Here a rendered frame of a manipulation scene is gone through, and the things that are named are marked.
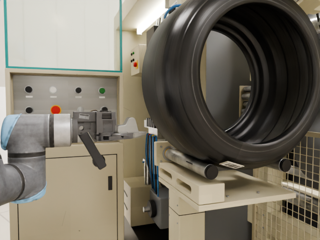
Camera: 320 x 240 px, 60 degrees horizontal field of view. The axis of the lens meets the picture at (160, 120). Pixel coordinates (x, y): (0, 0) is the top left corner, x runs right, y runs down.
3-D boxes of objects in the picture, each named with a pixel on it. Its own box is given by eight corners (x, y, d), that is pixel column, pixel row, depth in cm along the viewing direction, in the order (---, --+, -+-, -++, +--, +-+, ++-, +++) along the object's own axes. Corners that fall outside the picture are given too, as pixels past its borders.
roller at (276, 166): (232, 152, 126) (224, 155, 124) (230, 143, 125) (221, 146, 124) (293, 169, 93) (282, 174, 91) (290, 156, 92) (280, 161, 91)
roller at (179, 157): (172, 160, 116) (162, 156, 114) (175, 149, 116) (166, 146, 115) (215, 182, 83) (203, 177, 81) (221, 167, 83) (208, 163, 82)
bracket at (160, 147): (154, 165, 116) (154, 141, 115) (235, 158, 129) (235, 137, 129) (156, 166, 113) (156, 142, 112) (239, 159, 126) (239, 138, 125)
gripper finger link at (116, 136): (134, 133, 78) (102, 134, 75) (134, 139, 78) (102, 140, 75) (130, 132, 82) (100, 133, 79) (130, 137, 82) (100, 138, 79)
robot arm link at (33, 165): (-9, 206, 67) (-10, 154, 67) (24, 194, 78) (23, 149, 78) (26, 207, 65) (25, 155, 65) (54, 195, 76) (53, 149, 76)
